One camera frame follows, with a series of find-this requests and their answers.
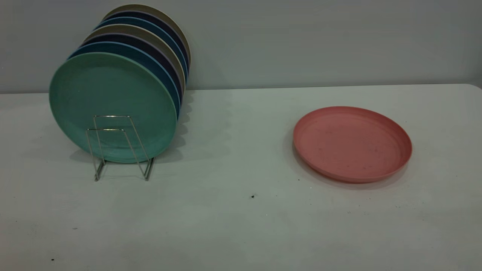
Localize beige round plate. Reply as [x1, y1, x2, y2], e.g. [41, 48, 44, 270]
[83, 24, 186, 95]
[102, 4, 191, 69]

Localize dark purple round plate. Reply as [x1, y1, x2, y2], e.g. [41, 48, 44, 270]
[101, 10, 190, 73]
[81, 33, 184, 107]

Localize green round plate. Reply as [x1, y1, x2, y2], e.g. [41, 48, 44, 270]
[49, 52, 178, 164]

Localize metal wire plate rack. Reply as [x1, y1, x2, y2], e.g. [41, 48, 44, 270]
[85, 115, 156, 182]

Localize blue round plate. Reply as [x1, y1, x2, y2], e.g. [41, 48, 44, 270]
[68, 41, 182, 119]
[94, 16, 188, 82]

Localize pink round plate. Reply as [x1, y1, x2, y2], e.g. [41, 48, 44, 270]
[293, 106, 412, 184]

